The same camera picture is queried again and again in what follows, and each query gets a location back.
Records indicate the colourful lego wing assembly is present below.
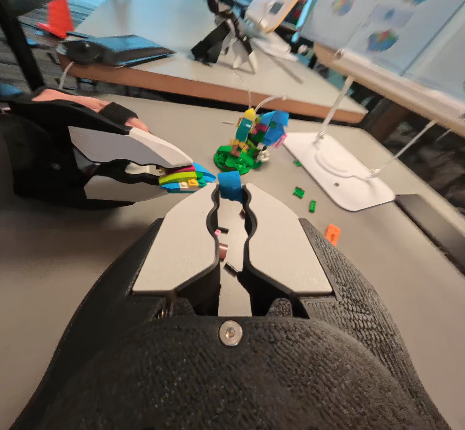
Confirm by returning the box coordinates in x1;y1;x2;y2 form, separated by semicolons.
159;162;217;194

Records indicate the person's left hand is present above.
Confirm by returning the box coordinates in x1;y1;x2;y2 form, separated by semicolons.
32;89;149;133

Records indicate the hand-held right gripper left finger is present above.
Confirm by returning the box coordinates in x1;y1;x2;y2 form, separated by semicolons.
132;183;222;296

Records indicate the black flat pouch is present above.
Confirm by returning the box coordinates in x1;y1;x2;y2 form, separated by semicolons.
58;35;176;68

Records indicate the black and white tool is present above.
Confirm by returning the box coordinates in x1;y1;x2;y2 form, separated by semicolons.
191;0;262;73

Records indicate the lego model on green base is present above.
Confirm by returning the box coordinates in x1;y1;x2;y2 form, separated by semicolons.
214;95;290;176

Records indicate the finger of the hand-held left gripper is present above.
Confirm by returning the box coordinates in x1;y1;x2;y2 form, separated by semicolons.
84;174;171;202
68;126;194;169

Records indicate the white book stand base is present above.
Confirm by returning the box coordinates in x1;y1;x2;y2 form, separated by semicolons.
283;131;396;213

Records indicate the lego instruction booklet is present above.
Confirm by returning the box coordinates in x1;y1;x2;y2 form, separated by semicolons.
300;0;465;101

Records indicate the grey table with wooden edge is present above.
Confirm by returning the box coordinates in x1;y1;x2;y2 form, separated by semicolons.
58;0;368;124

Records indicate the blue curved lego piece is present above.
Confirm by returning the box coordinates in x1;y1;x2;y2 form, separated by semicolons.
217;171;243;204

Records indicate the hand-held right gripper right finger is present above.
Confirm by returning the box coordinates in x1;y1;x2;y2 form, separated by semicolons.
241;183;333;297

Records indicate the black metal post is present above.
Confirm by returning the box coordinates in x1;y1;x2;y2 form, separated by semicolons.
0;0;45;91

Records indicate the orange traffic cone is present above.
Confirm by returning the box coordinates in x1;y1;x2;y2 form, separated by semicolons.
36;0;75;39

